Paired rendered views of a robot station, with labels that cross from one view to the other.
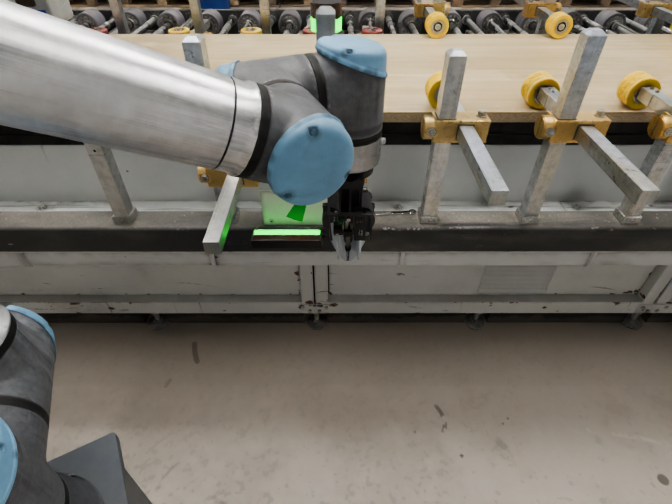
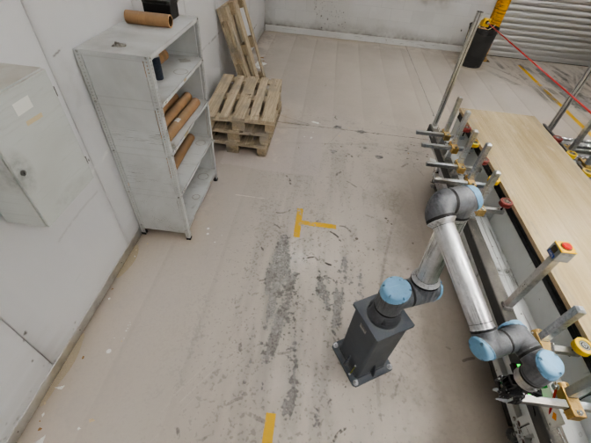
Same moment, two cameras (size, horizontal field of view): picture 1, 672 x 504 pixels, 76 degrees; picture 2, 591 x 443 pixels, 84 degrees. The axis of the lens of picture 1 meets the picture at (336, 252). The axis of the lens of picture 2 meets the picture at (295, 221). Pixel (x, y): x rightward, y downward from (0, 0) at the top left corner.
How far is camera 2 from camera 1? 1.13 m
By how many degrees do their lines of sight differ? 63
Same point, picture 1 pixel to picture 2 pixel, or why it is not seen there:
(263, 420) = (439, 398)
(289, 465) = (419, 411)
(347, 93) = (528, 363)
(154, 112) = (466, 308)
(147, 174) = (542, 308)
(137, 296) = not seen: hidden behind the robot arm
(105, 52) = (471, 296)
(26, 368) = (424, 296)
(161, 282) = not seen: hidden behind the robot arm
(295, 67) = (526, 343)
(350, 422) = not seen: outside the picture
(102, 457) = (406, 323)
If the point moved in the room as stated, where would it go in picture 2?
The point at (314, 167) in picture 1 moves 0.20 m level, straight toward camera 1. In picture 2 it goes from (477, 348) to (422, 344)
